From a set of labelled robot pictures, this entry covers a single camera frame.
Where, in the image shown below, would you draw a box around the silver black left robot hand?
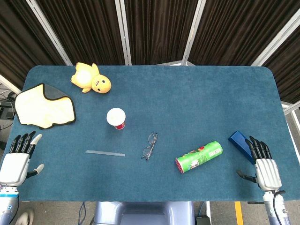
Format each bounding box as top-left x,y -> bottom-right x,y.
0,131 -> 45,188

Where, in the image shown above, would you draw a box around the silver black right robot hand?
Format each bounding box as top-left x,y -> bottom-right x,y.
236,135 -> 283,192

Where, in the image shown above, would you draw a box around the clear plastic tube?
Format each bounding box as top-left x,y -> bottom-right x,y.
85,150 -> 126,157

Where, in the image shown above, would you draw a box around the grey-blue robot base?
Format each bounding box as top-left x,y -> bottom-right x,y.
92,201 -> 195,225

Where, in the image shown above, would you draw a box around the white cup with red base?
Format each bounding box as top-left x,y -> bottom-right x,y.
106,107 -> 127,131

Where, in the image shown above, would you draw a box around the dark blue rectangular box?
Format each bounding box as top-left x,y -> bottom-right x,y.
227,130 -> 256,165

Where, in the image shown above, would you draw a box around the white shoe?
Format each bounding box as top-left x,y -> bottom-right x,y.
14,209 -> 35,225

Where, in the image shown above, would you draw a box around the yellow cloth with black trim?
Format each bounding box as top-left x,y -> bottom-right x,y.
15,82 -> 76,130

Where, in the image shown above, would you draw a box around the green chip can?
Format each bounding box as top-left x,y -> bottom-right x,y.
175,140 -> 224,174

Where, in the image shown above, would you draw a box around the black box on floor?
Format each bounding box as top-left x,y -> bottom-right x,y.
195,216 -> 211,225

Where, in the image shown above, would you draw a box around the brown curtain partition panel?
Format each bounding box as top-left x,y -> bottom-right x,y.
120,0 -> 200,66
0,0 -> 70,91
184,0 -> 300,67
256,21 -> 300,105
25,0 -> 129,66

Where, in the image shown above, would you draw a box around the blue table mat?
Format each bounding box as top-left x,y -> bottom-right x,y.
9,65 -> 296,203

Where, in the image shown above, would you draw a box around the yellow plush duck toy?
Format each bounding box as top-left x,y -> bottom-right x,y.
71,62 -> 112,95

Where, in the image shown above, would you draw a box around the folded black-rimmed eyeglasses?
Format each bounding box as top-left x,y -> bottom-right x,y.
141,131 -> 158,161

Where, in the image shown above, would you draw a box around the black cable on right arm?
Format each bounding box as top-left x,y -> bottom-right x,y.
271,190 -> 287,225

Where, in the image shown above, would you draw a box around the blue floor cable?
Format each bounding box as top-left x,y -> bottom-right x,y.
197,202 -> 207,217
79,202 -> 88,220

